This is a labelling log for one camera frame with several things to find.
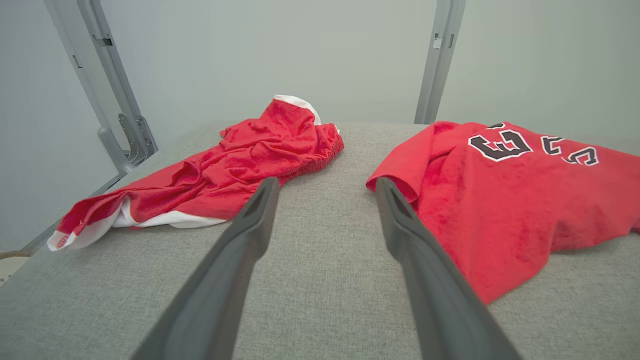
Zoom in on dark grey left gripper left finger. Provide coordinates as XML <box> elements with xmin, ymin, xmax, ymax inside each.
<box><xmin>131</xmin><ymin>177</ymin><xmax>280</xmax><ymax>360</ymax></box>

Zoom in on grey metal frame post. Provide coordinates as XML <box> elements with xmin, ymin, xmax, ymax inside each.
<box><xmin>44</xmin><ymin>0</ymin><xmax>159</xmax><ymax>174</ymax></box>
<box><xmin>414</xmin><ymin>0</ymin><xmax>466</xmax><ymax>125</ymax></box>

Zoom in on red shorts with white stripe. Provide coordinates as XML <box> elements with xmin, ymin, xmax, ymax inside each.
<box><xmin>47</xmin><ymin>95</ymin><xmax>345</xmax><ymax>252</ymax></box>

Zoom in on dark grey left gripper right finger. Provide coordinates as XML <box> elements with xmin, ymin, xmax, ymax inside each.
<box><xmin>376</xmin><ymin>177</ymin><xmax>522</xmax><ymax>360</ymax></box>

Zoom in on red jersey with number print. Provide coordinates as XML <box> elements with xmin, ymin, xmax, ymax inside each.
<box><xmin>366</xmin><ymin>121</ymin><xmax>640</xmax><ymax>305</ymax></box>

